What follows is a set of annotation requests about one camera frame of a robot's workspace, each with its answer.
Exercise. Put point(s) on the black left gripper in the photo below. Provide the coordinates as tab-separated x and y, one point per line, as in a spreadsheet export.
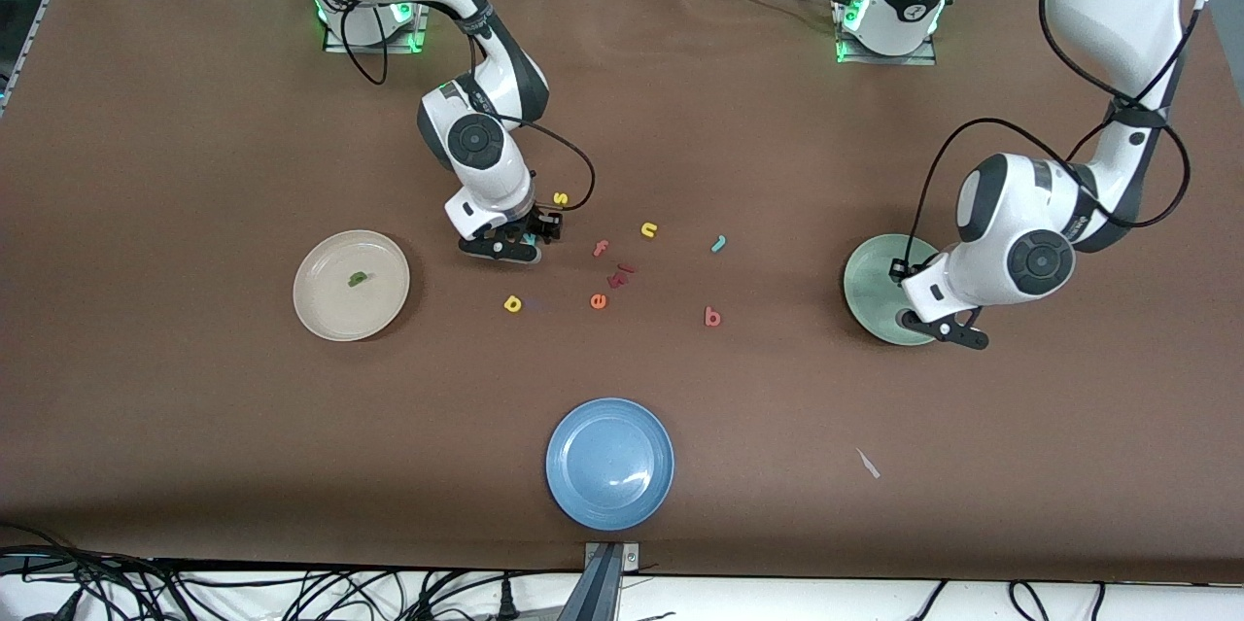
901	267

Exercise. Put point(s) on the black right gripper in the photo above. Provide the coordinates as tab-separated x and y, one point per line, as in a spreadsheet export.
541	221

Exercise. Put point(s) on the pink letter b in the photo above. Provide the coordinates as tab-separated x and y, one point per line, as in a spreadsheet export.
712	318

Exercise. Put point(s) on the green round plate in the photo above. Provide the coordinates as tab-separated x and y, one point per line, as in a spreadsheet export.
870	286

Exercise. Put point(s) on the white paper scrap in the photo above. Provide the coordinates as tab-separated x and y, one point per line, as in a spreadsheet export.
868	464

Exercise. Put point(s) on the beige round plate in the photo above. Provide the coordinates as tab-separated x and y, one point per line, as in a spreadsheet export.
335	310

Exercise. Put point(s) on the blue round plate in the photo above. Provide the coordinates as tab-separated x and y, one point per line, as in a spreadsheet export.
609	465

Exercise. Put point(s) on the dark grey pole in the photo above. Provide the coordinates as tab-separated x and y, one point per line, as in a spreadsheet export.
595	592

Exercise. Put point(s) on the black power plug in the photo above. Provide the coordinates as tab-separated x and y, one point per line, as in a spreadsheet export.
505	602

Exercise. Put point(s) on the brown paper table cover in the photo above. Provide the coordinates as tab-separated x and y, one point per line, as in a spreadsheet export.
194	427

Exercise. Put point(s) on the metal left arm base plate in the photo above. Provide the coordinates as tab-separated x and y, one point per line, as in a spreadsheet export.
889	60

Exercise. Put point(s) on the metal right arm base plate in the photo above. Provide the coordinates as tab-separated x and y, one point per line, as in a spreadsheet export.
374	49

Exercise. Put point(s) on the metal clamp bracket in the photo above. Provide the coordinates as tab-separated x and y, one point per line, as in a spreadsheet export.
630	557

